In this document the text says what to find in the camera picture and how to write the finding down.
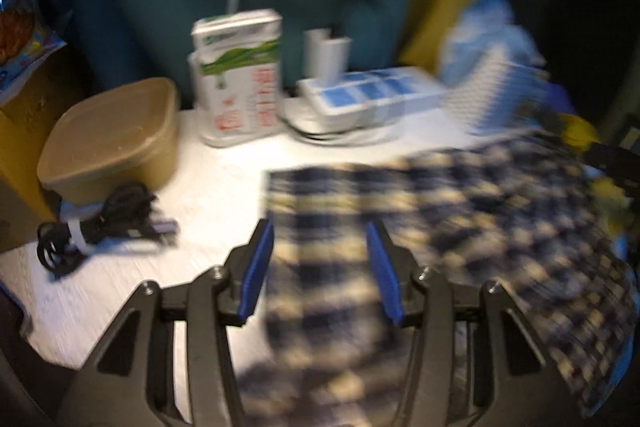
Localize black charging cable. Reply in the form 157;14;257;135
341;0;386;38

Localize snack bag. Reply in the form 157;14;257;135
0;0;68;108

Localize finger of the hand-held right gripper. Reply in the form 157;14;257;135
585;142;640;182

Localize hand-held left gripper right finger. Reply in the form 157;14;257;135
365;219;586;427

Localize purple item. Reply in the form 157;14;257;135
545;82;576;114

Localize yellow crumpled item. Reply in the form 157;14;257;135
560;114;601;152

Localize plaid pants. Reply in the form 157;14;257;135
237;134;638;427

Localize white power adapter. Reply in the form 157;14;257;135
304;28;351;84

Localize white woven basket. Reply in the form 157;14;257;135
445;47;551;135

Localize cardboard box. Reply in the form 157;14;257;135
0;52;96;253

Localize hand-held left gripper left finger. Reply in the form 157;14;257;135
60;219;276;427

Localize black cable bundle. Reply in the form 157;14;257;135
37;182;181;278

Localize white green carton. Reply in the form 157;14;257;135
190;9;283;145

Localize pale blue plastic bag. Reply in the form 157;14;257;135
440;0;546;82

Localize power strip cord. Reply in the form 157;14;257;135
280;99;396;145

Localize white power strip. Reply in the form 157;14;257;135
299;68;448;130

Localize brown lidded container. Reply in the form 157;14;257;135
37;77;181;205

